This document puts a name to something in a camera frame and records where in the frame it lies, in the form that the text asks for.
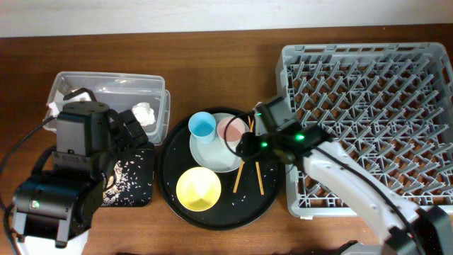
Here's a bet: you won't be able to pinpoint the pink cup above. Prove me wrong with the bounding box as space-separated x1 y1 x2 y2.
217 117 246 149

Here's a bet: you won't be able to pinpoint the white napkin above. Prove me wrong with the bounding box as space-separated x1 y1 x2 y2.
132 102 156 126

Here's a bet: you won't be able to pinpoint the black rectangular tray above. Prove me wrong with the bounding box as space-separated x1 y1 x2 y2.
101 141 156 208

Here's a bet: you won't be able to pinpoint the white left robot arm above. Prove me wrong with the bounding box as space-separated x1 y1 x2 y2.
4 88 154 254

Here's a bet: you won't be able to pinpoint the pale grey plate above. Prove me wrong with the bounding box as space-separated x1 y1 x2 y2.
190 113 241 173

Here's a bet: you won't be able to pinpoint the blue cup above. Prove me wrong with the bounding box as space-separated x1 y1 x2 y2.
188 111 217 144

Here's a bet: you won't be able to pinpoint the grey dishwasher rack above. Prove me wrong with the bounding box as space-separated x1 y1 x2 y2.
275 42 452 213

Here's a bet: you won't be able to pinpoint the rice and peanut shell scraps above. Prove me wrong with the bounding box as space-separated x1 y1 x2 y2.
101 155 153 206

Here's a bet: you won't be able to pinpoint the yellow bowl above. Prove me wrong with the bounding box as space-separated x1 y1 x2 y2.
176 166 222 212

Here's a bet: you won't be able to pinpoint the clear plastic bin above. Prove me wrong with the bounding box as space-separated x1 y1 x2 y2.
46 72 171 146

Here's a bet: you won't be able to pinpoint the round black serving tray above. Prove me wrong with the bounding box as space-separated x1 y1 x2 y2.
156 118 285 231

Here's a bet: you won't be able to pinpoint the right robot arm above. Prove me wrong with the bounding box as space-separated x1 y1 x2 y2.
234 96 452 254

